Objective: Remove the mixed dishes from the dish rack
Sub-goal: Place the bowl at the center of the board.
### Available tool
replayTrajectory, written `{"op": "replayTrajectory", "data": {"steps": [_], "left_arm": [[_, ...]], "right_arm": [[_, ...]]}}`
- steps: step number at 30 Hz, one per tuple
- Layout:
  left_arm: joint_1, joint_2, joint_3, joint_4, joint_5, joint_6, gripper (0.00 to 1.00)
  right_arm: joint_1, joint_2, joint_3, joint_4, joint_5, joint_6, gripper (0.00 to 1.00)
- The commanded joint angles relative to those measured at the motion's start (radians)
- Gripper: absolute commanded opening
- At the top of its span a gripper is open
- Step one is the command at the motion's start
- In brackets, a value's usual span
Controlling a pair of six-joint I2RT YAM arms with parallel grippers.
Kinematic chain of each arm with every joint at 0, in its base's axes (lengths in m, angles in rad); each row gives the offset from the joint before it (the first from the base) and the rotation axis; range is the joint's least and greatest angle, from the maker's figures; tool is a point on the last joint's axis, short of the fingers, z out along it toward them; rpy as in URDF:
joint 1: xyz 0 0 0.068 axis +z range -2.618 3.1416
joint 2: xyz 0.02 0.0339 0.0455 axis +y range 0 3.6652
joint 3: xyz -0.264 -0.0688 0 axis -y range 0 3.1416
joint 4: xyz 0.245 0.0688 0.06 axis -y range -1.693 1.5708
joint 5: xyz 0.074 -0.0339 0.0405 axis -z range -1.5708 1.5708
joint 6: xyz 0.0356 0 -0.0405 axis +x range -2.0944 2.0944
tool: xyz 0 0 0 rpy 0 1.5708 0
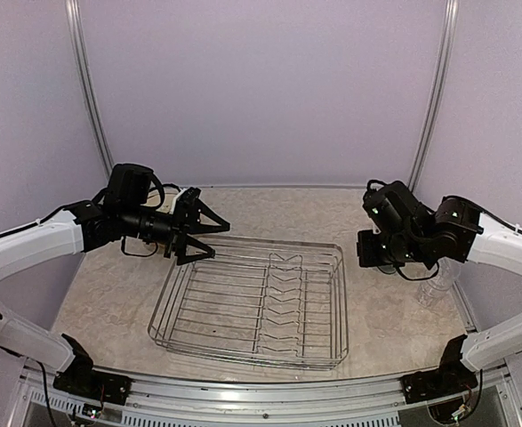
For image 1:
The right aluminium corner post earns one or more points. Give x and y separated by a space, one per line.
443 60

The left aluminium corner post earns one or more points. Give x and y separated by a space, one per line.
74 18

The clear glass cup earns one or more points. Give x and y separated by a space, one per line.
428 296
448 272

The clear glass cup front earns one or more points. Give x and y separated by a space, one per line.
448 272

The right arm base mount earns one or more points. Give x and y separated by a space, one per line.
436 383

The aluminium corner post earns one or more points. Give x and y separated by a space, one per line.
443 60
74 18

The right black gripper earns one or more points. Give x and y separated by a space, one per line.
368 256

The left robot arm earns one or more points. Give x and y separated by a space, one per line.
119 211

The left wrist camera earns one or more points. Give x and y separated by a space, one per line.
186 196

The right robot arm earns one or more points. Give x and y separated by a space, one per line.
406 230

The cream white plate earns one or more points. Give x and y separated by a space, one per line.
163 203

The metal wire dish rack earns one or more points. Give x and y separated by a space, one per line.
258 301

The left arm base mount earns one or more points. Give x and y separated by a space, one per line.
94 384

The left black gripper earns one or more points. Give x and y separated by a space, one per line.
181 226

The aluminium front frame rail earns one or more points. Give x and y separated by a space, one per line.
155 400

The grey ceramic bowl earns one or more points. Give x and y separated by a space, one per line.
388 269

